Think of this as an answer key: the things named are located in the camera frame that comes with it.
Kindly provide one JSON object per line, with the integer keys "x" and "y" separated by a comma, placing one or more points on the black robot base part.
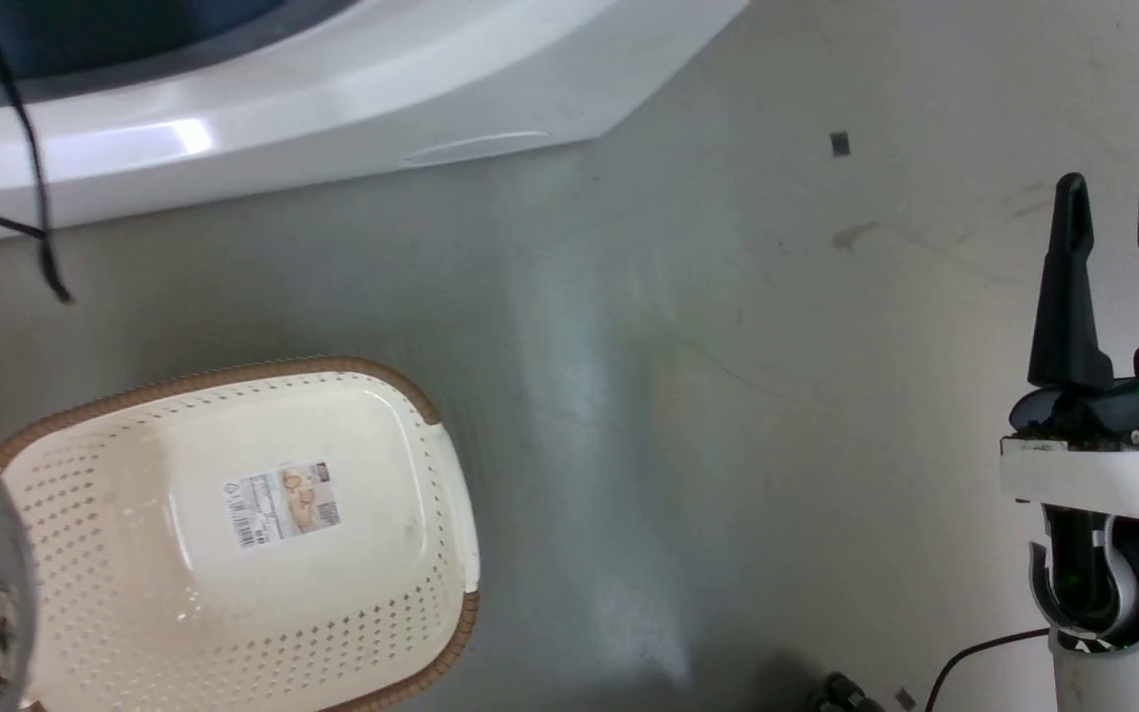
{"x": 841, "y": 694}

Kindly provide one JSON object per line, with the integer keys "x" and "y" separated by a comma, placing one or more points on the white washing machine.
{"x": 352, "y": 109}

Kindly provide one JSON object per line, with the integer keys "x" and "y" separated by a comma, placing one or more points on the small dark floor tape square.
{"x": 839, "y": 144}

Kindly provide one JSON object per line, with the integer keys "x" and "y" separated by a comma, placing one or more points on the printed label sticker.
{"x": 283, "y": 504}

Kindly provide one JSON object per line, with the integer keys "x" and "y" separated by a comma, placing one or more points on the cream perforated laundry basket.
{"x": 134, "y": 593}

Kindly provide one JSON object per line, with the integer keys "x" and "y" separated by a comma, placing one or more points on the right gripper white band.
{"x": 1103, "y": 465}

